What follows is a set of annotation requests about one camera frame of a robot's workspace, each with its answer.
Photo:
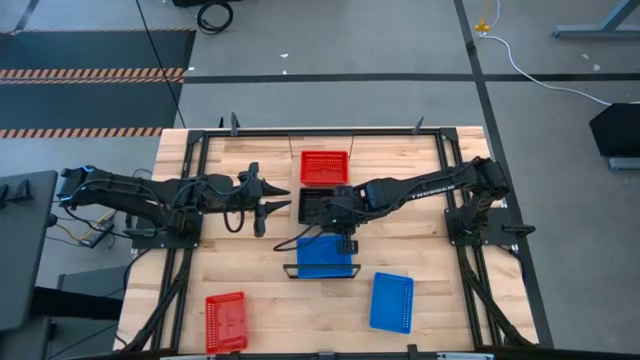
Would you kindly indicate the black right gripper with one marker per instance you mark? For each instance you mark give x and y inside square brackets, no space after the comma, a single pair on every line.
[345,210]

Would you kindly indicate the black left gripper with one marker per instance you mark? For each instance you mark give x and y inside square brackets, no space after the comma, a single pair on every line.
[252,195]

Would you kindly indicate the blue plastic slotted basket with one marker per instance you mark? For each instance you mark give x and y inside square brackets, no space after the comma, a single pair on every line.
[320,255]
[391,302]

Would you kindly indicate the black plastic slotted basket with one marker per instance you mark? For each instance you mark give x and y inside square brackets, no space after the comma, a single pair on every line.
[310,210]

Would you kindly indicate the red plastic slotted basket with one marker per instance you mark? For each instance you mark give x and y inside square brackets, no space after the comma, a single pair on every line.
[324,168]
[226,322]

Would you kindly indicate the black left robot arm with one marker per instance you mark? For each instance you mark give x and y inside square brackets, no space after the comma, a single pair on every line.
[150,192]

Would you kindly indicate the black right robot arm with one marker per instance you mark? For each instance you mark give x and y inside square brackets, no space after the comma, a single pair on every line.
[425,187]

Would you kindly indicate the black power adapter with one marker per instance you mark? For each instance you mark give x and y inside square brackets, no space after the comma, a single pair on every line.
[96,236]

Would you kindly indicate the black object on floor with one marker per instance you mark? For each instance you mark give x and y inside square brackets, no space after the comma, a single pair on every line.
[200,2]

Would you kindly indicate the black mat with hazard stripes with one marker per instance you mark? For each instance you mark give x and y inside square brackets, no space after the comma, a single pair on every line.
[75,105]

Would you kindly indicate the dark grey desk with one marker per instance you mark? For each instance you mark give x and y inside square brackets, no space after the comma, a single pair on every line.
[25,250]

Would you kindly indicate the yellow plug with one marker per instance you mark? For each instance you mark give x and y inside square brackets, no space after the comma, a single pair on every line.
[482,25]

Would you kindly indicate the grey metal table leg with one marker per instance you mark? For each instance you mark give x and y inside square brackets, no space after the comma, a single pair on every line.
[595,32]

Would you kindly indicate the black aluminium table frame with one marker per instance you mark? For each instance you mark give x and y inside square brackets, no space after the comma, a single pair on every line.
[250,132]

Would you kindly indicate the black frame bracket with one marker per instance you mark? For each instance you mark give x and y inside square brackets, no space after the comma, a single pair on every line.
[234,124]
[418,126]

